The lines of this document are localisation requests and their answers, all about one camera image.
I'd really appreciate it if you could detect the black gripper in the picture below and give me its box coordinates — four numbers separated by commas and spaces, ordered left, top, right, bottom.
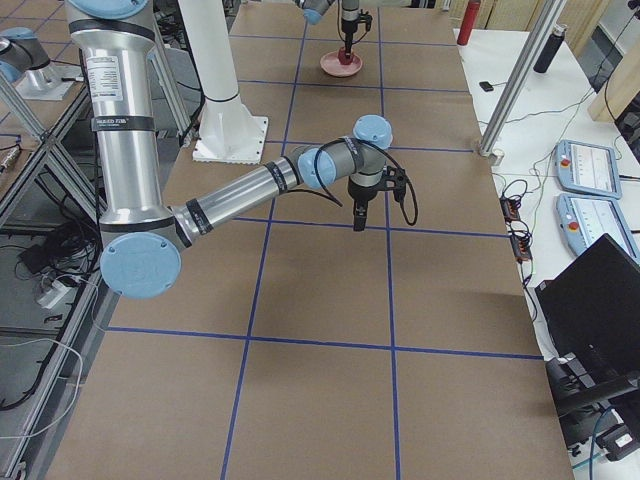
347, 180, 379, 232
341, 22, 358, 55

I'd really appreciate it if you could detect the red apple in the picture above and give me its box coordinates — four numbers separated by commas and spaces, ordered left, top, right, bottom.
337, 47, 353, 65

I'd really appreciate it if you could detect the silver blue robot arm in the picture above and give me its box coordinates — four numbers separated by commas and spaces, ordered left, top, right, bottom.
66, 1, 399, 299
294, 0, 361, 63

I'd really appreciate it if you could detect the pink plate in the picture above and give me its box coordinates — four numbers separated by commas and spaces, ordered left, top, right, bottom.
320, 51, 363, 78

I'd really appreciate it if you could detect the red bottle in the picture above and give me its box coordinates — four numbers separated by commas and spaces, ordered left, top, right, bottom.
456, 0, 481, 46

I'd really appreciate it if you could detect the small black square sensor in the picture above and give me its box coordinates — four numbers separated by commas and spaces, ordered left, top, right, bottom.
479, 81, 494, 92

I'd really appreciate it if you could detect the orange black usb hub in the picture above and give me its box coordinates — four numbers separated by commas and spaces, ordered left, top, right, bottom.
499, 196, 533, 263

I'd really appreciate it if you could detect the black bottle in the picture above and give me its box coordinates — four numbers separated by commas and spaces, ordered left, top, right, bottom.
533, 24, 567, 74

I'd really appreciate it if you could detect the near blue teach pendant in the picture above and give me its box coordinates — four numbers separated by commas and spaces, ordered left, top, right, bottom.
555, 193, 639, 262

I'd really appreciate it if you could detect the blue teach pendant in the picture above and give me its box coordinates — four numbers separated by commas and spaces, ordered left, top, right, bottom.
555, 193, 639, 262
553, 139, 622, 199

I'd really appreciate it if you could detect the far blue teach pendant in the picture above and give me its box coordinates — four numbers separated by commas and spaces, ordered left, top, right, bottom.
553, 139, 622, 199

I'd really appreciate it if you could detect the black laptop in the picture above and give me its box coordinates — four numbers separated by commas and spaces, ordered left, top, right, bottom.
535, 234, 639, 371

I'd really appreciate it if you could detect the white power adapter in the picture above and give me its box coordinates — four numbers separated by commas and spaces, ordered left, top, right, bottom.
36, 278, 74, 310

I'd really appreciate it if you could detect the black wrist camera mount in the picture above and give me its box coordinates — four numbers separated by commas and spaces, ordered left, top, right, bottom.
358, 10, 373, 32
377, 165, 408, 204

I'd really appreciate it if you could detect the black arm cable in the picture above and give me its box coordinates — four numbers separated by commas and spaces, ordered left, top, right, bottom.
312, 139, 420, 227

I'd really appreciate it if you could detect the white camera stand base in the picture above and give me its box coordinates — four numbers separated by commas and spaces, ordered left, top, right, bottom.
179, 0, 269, 164

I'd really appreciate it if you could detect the aluminium frame post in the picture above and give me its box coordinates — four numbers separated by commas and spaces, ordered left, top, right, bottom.
1, 80, 94, 219
477, 0, 566, 166

